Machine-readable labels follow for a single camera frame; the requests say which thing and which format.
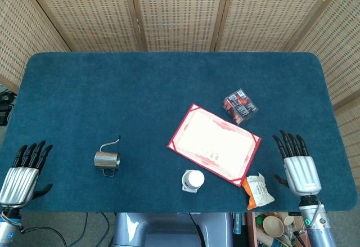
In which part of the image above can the black arm cable with connector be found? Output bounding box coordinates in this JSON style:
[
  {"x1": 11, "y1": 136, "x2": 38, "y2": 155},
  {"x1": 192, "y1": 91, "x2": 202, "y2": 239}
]
[{"x1": 292, "y1": 199, "x2": 324, "y2": 247}]

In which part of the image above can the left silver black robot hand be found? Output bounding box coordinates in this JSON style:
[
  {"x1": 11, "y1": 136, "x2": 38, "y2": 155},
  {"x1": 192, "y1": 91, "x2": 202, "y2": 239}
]
[{"x1": 0, "y1": 140, "x2": 53, "y2": 209}]

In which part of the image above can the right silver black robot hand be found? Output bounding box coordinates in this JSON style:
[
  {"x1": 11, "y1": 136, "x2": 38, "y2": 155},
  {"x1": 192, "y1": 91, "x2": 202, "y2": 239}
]
[{"x1": 272, "y1": 130, "x2": 322, "y2": 196}]

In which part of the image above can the blue-grey robot torso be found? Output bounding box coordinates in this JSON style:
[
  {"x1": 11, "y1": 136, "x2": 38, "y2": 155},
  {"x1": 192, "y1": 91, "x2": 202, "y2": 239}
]
[{"x1": 112, "y1": 212, "x2": 235, "y2": 247}]

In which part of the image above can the brown box of waste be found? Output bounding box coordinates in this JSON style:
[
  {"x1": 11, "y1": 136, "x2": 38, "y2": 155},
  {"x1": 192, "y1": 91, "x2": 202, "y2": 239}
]
[{"x1": 246, "y1": 212, "x2": 310, "y2": 247}]

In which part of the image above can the woven bamboo folding screen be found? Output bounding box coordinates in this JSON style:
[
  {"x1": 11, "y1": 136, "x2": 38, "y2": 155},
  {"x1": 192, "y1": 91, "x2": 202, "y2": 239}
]
[{"x1": 0, "y1": 0, "x2": 360, "y2": 174}]

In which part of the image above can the steel gooseneck pitcher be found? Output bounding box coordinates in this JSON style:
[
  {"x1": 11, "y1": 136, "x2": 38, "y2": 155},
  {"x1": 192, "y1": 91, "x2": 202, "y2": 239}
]
[{"x1": 94, "y1": 135, "x2": 122, "y2": 177}]

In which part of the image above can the blue table cloth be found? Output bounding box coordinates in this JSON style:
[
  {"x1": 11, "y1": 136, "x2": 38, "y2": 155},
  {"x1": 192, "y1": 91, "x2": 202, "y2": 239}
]
[{"x1": 0, "y1": 51, "x2": 358, "y2": 213}]

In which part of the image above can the black floor cable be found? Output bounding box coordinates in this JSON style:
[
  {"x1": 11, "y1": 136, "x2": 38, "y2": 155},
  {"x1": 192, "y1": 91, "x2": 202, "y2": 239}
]
[{"x1": 16, "y1": 223, "x2": 68, "y2": 247}]

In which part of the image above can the red certificate folder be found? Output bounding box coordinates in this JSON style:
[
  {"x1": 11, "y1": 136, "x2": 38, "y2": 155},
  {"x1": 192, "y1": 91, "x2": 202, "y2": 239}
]
[{"x1": 166, "y1": 103, "x2": 262, "y2": 188}]

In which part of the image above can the clear box of red markers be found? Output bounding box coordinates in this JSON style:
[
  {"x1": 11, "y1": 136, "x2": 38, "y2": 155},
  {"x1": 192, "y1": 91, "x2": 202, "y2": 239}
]
[{"x1": 224, "y1": 88, "x2": 259, "y2": 126}]

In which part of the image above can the orange white snack packet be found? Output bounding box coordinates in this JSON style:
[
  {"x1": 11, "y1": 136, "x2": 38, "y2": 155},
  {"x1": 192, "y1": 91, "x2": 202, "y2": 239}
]
[{"x1": 242, "y1": 173, "x2": 275, "y2": 211}]

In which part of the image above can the black floor equipment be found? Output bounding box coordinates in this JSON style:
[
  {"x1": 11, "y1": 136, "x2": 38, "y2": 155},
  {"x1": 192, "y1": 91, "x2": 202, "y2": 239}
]
[{"x1": 0, "y1": 87, "x2": 15, "y2": 127}]

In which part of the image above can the blue floor cable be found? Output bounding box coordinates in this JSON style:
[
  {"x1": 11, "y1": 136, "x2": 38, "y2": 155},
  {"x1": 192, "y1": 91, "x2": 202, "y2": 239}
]
[{"x1": 80, "y1": 212, "x2": 88, "y2": 241}]

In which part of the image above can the beige paper bowl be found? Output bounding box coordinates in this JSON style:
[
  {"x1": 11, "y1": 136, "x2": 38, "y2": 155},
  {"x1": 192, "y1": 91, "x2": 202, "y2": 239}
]
[{"x1": 262, "y1": 215, "x2": 285, "y2": 238}]

